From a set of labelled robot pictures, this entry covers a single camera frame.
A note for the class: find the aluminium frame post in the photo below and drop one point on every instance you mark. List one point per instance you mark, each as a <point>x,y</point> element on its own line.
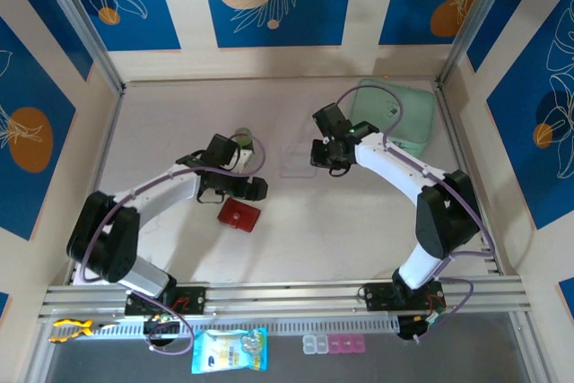
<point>476,20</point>
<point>83,24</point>

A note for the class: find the pink small pill box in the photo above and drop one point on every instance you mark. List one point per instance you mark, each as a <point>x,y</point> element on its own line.
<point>359,343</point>
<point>347,344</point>
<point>335,344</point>

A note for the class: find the blue snack packet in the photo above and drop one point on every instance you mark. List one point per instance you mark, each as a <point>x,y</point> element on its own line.
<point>228,351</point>

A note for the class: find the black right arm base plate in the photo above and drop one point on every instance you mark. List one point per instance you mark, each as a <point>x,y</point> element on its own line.
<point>379,297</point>

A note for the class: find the aluminium table side rail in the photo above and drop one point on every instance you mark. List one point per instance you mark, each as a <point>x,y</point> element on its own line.
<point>99,176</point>
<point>454,132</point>

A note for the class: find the clear small pill box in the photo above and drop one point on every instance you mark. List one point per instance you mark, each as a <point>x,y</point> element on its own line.
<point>321,344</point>
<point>309,344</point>

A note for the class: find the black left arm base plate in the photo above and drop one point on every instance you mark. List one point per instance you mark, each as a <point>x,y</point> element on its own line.
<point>193,300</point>

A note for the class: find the mint green zip pouch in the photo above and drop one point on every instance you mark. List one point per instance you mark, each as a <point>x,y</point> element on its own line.
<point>403,109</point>

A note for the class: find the green cylindrical can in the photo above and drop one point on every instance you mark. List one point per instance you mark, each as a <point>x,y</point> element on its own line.
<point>244,134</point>

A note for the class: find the red card holder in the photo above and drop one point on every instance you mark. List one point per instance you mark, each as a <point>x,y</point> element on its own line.
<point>237,216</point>

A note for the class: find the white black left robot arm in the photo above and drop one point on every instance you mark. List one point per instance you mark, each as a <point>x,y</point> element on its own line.
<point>170,188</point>

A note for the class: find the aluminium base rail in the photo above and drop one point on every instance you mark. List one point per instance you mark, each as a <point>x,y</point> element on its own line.
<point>287,295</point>

